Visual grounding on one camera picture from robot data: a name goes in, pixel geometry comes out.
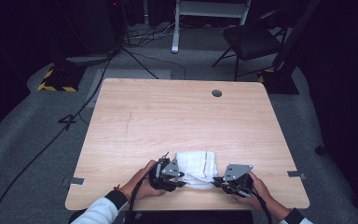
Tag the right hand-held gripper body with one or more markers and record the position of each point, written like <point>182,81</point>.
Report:
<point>237,175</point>

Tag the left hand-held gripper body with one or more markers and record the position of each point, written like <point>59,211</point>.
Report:
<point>167,169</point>

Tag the white towel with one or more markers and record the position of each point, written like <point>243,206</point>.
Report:
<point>199,169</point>

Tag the person's right hand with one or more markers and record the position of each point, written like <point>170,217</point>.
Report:
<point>258,194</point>

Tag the person's left hand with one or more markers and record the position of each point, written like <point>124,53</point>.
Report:
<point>140,183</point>

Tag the person's dark lap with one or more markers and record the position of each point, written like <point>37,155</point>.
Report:
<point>192,217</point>

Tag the grey tape strip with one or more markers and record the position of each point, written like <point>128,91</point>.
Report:
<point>296,174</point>
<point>74,181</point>

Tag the black caster wheel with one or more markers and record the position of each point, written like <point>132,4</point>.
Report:
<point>320,150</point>

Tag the black yellow striped stand base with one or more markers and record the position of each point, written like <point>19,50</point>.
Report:
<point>61,79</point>
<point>279,82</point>

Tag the black tape floor mark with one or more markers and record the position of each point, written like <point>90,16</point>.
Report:
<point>67,120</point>

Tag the black folding chair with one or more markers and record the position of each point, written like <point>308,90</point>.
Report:
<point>250,40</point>

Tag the black slanted stand pole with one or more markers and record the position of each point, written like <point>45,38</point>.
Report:
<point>295,34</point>

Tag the dark equipment cabinet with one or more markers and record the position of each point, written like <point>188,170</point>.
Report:
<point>96,28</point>

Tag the white desk frame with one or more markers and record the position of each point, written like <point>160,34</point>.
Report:
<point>211,9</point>

